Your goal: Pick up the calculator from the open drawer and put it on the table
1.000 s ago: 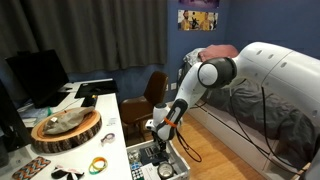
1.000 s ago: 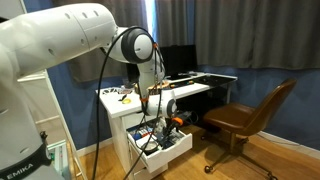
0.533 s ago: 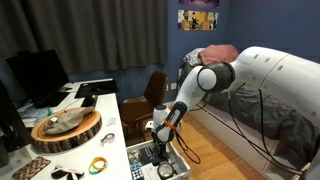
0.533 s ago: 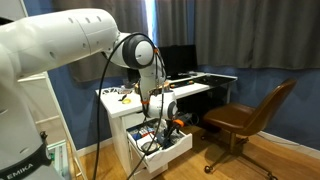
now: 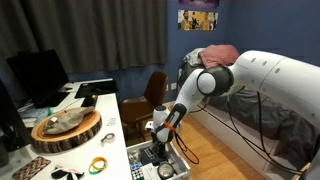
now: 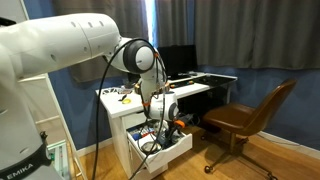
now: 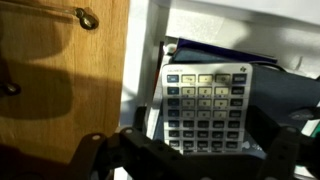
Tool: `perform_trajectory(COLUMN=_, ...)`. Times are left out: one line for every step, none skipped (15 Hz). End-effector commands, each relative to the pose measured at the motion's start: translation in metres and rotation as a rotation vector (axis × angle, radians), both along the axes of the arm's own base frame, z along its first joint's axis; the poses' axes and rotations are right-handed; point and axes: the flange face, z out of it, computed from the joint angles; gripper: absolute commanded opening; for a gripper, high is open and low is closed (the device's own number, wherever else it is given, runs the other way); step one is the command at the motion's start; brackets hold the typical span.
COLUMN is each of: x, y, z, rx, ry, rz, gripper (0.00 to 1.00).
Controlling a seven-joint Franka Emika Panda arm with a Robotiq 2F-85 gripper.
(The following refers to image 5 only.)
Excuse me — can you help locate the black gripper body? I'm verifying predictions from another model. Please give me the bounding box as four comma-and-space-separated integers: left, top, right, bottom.
152, 139, 169, 152

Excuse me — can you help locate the grey button calculator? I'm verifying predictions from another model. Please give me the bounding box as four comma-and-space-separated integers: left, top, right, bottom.
143, 146, 160, 158

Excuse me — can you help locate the white open drawer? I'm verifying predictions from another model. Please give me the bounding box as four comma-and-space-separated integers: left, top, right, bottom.
125, 139, 192, 180

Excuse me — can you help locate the blue Berkeley Engineering notebook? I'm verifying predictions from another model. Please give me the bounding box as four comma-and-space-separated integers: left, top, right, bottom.
139, 146, 170, 166

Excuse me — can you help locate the white card box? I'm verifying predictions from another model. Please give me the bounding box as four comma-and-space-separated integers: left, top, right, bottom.
141, 163, 162, 180

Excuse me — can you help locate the blue white small cube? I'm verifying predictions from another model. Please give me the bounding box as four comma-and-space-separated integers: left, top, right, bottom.
129, 162, 143, 172

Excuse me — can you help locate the black puzzle cube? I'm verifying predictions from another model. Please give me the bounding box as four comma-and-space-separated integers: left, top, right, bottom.
130, 169, 145, 180

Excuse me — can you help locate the brown leather chair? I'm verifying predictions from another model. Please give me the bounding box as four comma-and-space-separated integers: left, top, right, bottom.
119, 70, 170, 138

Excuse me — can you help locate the white wipe packet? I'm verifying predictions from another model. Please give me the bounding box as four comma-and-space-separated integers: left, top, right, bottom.
106, 117, 119, 127

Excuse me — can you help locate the black device with coloured buttons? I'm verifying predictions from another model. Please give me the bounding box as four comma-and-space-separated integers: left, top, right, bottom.
80, 94, 100, 109

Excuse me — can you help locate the black mouse pad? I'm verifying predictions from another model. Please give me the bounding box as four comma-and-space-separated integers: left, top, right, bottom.
74, 79, 120, 100

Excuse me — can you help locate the grey bed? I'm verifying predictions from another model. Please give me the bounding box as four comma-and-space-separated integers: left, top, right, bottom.
181, 63, 320, 158

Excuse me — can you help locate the grey pillow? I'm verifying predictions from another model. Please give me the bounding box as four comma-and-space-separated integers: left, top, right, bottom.
183, 48, 206, 67

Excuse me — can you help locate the round wooden log slab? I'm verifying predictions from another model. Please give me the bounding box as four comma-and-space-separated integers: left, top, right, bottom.
30, 108, 103, 154

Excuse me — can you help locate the grey fabric cap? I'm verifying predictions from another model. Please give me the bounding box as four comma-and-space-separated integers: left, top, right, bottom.
42, 106, 96, 136

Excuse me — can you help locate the pink pillow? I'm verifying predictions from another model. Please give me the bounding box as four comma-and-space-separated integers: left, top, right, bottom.
199, 44, 241, 70

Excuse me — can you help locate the basketball players poster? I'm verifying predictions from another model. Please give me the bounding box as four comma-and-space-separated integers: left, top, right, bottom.
177, 9, 220, 32

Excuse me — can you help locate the zigzag patterned case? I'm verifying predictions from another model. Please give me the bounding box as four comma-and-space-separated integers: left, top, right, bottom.
11, 156, 52, 180

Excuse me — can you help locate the grey curtain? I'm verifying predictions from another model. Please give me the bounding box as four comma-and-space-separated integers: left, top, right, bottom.
0, 0, 169, 86

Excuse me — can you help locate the black computer monitor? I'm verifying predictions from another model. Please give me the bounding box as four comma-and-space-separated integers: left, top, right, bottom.
0, 79, 33, 168
4, 49, 71, 110

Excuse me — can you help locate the purple poster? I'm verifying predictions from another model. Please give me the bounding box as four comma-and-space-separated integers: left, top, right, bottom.
178, 0, 221, 9

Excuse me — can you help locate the orange arm strap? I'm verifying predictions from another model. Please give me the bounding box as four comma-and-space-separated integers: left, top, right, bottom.
162, 120, 177, 132

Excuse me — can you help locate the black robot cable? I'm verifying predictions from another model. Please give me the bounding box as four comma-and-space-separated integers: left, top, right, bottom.
174, 131, 201, 166
226, 89, 302, 175

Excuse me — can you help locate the green tape ring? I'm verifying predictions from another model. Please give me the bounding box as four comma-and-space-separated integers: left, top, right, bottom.
88, 156, 109, 176

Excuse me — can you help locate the white bed frame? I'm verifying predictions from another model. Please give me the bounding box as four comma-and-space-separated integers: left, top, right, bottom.
189, 106, 301, 180

